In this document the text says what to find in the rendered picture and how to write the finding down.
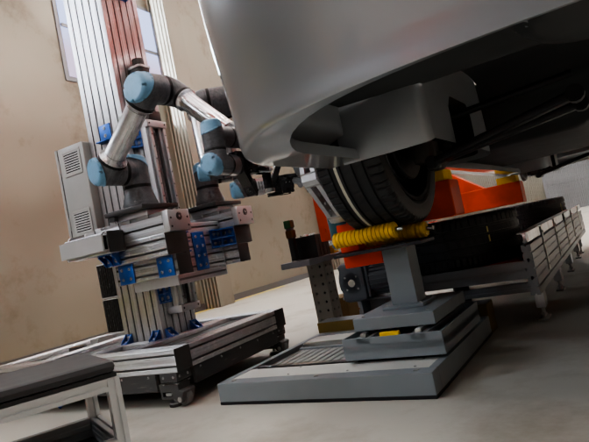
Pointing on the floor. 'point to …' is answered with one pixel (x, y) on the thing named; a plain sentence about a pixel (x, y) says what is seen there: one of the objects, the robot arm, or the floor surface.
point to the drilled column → (324, 290)
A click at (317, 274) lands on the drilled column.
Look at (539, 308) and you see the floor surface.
